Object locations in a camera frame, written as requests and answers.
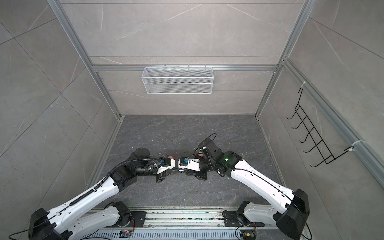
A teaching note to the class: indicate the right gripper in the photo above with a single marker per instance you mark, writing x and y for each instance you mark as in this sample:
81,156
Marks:
202,176

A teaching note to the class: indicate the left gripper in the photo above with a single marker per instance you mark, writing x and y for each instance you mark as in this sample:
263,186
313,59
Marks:
162,176

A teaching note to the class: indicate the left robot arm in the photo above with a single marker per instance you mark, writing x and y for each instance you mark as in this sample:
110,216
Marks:
70,220

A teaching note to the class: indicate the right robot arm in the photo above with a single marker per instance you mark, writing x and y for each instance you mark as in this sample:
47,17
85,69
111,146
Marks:
288,210

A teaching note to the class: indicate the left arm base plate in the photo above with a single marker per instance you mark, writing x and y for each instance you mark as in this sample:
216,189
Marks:
133,219

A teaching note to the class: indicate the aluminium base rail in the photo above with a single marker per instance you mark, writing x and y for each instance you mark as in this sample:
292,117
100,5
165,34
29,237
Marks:
167,218

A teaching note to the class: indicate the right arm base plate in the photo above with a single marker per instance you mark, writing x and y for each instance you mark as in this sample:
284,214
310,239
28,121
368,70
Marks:
231,219

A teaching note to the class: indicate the white wire mesh basket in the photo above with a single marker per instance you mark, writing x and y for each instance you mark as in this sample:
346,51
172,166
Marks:
178,80

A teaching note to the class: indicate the black wire hook rack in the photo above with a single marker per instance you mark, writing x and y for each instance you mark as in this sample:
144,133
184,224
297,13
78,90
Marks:
314,136

